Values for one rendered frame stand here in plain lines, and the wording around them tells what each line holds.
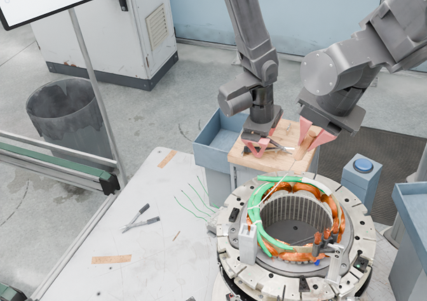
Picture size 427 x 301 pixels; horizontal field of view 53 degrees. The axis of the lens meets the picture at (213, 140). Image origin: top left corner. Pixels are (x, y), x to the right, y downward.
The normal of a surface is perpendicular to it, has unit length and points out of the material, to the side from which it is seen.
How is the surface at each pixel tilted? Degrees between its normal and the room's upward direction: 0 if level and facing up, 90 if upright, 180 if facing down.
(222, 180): 90
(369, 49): 38
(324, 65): 75
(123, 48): 90
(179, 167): 0
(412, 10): 99
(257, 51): 91
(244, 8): 91
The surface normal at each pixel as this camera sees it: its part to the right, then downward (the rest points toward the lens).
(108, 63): -0.40, 0.63
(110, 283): -0.08, -0.75
